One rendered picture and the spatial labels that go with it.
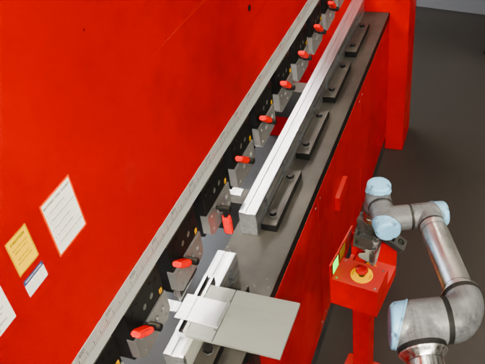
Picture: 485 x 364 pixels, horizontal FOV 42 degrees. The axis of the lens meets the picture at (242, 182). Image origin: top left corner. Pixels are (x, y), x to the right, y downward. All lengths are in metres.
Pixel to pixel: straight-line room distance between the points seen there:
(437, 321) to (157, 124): 0.79
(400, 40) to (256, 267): 1.87
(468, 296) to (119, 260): 0.84
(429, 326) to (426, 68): 3.32
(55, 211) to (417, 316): 0.89
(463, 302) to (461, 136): 2.51
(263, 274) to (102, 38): 1.07
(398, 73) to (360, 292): 1.80
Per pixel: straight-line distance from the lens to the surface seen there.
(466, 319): 1.60
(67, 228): 1.11
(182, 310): 1.76
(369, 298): 2.08
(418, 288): 3.11
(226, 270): 1.88
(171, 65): 1.37
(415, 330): 1.56
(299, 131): 2.43
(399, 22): 3.48
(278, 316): 1.71
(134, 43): 1.23
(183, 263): 1.45
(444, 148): 3.94
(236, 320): 1.71
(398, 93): 3.68
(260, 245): 2.07
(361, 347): 2.42
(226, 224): 1.69
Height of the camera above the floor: 2.33
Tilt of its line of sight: 39 degrees down
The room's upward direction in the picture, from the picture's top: 9 degrees counter-clockwise
